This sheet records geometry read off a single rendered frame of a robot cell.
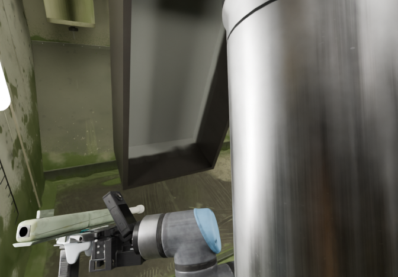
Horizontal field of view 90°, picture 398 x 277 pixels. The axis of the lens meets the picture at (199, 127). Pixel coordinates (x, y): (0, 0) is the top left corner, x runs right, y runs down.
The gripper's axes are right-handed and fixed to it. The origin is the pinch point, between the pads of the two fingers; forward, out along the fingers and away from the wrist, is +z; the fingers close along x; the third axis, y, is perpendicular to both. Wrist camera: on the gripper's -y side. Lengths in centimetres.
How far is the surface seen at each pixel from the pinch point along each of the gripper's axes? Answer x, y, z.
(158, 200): 115, -5, 21
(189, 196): 127, -5, -2
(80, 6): 49, -148, 46
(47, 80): 77, -114, 99
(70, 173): 103, -37, 93
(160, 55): 41, -81, -14
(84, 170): 108, -39, 84
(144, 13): 21, -91, -15
